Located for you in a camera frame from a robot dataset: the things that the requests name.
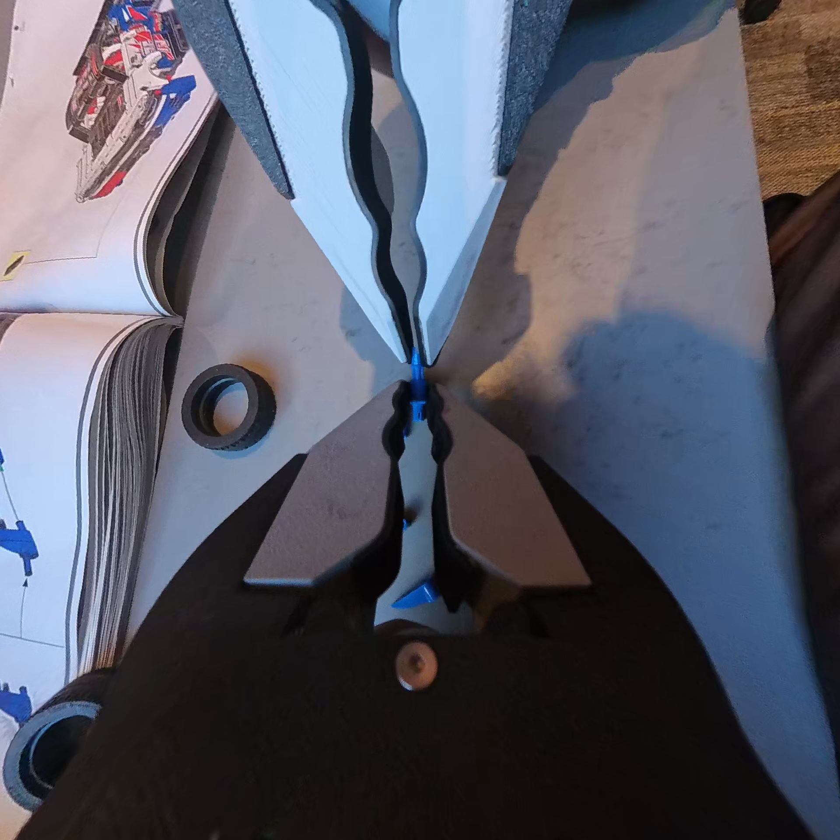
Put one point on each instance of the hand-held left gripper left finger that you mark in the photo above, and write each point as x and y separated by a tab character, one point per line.
321	518

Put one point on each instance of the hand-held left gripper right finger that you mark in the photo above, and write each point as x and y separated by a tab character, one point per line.
512	518

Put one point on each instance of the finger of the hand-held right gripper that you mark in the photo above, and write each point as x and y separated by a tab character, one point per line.
459	131
308	131

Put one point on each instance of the blue wedge piece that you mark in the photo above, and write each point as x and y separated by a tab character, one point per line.
417	595

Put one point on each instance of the blue pin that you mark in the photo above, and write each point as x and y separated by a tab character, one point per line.
415	362

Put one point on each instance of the grey desk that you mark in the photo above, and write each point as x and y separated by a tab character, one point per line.
590	262

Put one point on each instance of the black toy tyre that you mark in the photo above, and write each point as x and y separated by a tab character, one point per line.
39	735
197	420

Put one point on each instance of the open instruction booklet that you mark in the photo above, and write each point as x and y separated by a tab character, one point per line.
65	229

